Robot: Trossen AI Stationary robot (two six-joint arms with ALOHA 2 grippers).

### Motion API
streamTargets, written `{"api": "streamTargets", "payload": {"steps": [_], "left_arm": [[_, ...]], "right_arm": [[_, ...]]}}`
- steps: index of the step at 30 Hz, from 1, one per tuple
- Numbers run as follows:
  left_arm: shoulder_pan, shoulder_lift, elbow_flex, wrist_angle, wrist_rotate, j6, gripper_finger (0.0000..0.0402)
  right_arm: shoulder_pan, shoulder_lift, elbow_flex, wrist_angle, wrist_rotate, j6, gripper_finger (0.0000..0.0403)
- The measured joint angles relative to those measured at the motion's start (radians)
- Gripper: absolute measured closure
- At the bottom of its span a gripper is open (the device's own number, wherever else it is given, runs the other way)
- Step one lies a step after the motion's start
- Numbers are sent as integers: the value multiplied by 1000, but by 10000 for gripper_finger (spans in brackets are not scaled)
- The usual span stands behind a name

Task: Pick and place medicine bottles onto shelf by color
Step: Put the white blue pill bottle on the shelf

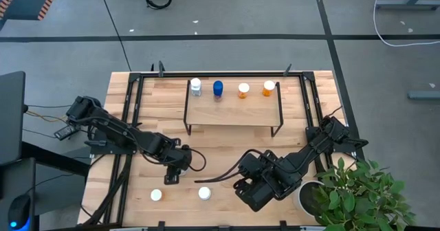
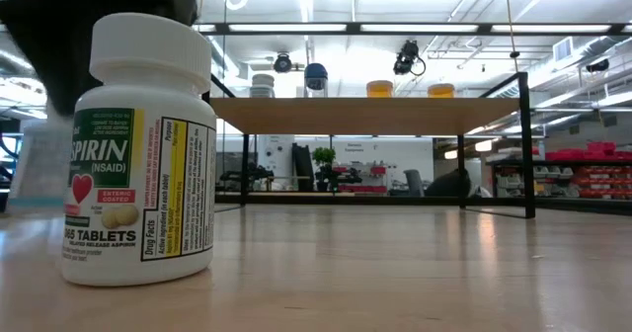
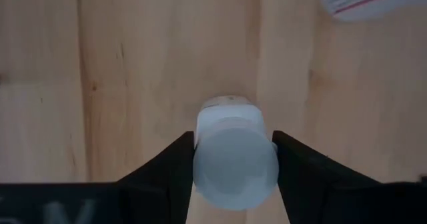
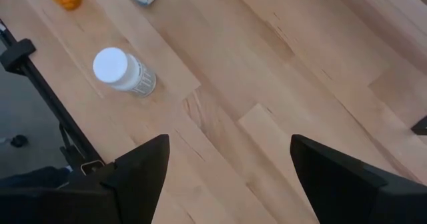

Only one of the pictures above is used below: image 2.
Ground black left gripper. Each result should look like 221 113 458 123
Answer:
0 0 198 119

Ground white supplement bottle blue band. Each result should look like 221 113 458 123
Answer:
7 117 75 209

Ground white aspirin bottle green label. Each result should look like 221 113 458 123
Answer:
61 11 218 288

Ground small white pill bottle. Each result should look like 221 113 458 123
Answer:
249 72 277 99

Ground clear pill bottle blue cap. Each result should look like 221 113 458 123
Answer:
303 62 330 99

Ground orange pill bottle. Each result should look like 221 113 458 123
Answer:
365 79 395 99
427 82 456 99

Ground wooden shelf black metal legs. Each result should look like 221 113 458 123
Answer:
201 71 537 219

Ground black round hanging device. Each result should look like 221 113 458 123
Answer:
273 51 294 74

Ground small background potted plant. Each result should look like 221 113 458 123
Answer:
312 146 338 193

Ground rack with red bins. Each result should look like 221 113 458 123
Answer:
486 141 632 201

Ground black overhead frame bar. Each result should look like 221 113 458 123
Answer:
190 21 632 38

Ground black table frame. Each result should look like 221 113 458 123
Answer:
215 192 632 213

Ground black hanging camera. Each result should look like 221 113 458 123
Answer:
392 39 428 77

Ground thin hanging cord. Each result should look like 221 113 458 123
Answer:
502 0 519 74

